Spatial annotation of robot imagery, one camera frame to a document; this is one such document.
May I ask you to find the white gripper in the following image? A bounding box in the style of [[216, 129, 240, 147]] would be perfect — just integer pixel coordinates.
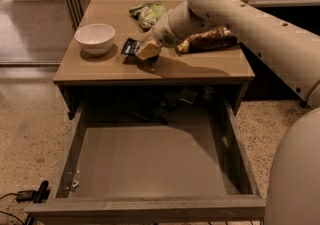
[[135, 1, 210, 61]]

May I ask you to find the blue rxbar blueberry wrapper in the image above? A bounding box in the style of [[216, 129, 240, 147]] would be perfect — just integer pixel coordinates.
[[121, 38, 159, 62]]

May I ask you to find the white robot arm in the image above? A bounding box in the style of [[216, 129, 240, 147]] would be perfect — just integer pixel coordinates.
[[136, 0, 320, 225]]

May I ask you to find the grey cabinet with counter top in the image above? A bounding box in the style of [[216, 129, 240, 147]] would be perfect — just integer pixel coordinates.
[[54, 0, 254, 111]]

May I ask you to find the open grey top drawer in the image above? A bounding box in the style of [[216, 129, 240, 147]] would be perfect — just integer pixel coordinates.
[[26, 98, 265, 225]]

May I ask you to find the green chip bag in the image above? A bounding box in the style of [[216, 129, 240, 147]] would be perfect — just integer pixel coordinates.
[[129, 1, 167, 31]]

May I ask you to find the white ceramic bowl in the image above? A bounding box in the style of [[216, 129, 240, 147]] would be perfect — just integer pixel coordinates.
[[74, 24, 115, 57]]

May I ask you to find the yellow brown snack bag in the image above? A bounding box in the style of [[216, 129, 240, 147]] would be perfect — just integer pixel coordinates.
[[175, 27, 237, 53]]

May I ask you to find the black power adapter with cable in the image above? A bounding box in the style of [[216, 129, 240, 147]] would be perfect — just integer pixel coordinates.
[[0, 180, 52, 225]]

